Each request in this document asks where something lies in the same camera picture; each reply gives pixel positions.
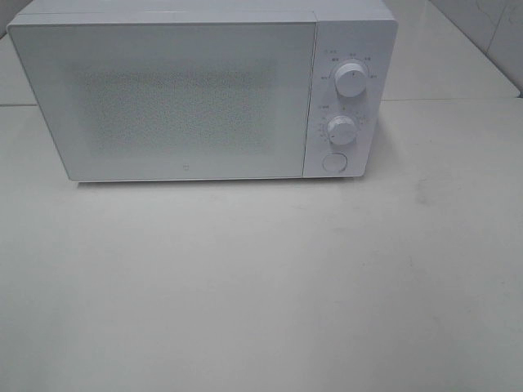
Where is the white microwave door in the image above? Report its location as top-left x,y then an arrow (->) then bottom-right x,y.
10,23 -> 315,182

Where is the round white door button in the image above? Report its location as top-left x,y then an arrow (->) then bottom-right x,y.
322,153 -> 348,173

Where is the white dial knob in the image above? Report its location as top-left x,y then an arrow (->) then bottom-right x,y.
333,59 -> 369,98
327,116 -> 358,146

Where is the white microwave oven body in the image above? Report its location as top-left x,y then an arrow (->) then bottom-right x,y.
7,1 -> 398,180

